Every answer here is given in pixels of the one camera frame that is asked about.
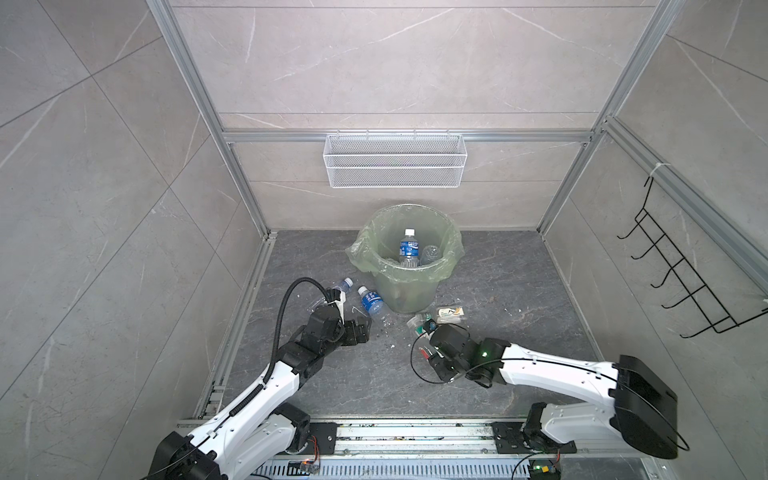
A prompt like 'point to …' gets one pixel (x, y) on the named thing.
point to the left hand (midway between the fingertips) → (357, 314)
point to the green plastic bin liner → (376, 246)
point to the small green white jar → (428, 316)
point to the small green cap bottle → (417, 322)
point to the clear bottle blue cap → (345, 285)
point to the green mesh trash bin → (407, 297)
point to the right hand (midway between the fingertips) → (436, 355)
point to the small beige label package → (451, 312)
